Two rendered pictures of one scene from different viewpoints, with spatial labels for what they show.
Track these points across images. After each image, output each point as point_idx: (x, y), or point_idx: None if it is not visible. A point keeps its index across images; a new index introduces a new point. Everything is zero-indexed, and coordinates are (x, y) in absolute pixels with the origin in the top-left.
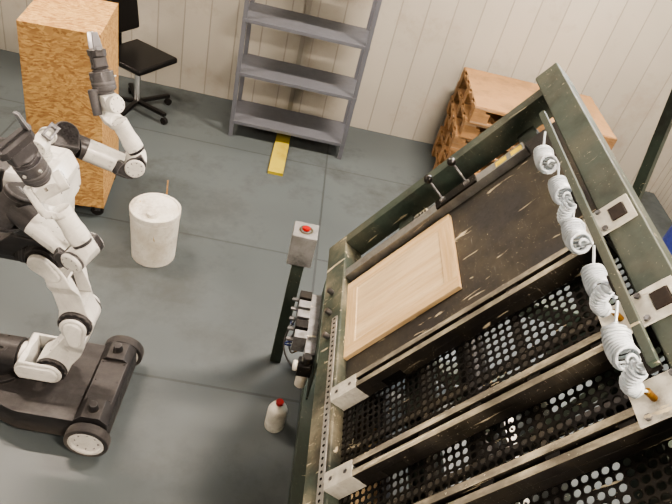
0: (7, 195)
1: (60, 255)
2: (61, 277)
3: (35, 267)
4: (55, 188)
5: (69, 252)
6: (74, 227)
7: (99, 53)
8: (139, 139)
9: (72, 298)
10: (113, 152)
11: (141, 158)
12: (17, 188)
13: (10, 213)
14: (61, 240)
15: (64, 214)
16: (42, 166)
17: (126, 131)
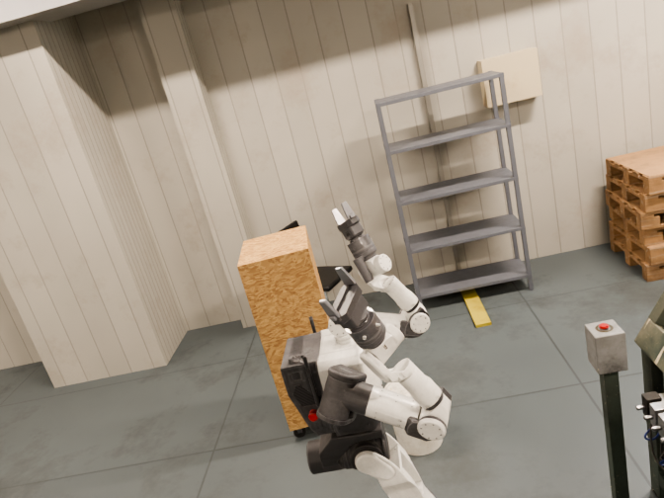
0: (337, 378)
1: (415, 425)
2: (395, 469)
3: (366, 467)
4: (392, 343)
5: (426, 416)
6: (423, 382)
7: (354, 219)
8: (412, 292)
9: (410, 493)
10: (392, 315)
11: (422, 309)
12: (341, 370)
13: (346, 398)
14: (409, 407)
15: (409, 370)
16: (377, 319)
17: (399, 288)
